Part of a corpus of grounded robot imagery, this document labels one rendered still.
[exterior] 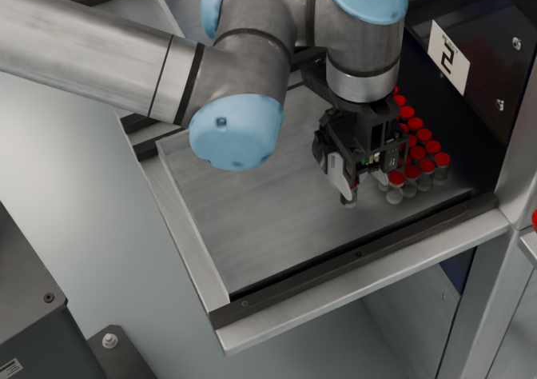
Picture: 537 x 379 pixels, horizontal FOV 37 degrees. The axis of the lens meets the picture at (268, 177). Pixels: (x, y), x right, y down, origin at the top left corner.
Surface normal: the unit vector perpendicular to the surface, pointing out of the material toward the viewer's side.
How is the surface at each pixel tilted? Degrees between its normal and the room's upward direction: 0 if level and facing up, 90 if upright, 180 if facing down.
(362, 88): 90
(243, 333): 0
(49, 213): 0
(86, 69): 67
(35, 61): 73
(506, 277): 90
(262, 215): 0
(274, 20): 32
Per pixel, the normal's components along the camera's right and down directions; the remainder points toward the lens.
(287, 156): -0.05, -0.58
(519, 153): -0.91, 0.37
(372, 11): 0.05, 0.78
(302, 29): -0.15, 0.71
